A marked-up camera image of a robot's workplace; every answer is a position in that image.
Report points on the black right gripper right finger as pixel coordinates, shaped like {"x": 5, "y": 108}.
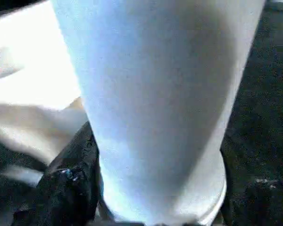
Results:
{"x": 257, "y": 202}

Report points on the white plastic table top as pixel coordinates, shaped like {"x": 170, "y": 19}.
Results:
{"x": 33, "y": 70}

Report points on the white plastic table leg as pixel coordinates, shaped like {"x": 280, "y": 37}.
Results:
{"x": 155, "y": 106}

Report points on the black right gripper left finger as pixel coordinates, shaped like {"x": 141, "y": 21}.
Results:
{"x": 70, "y": 183}

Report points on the black plastic mat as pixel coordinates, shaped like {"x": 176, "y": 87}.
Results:
{"x": 268, "y": 70}

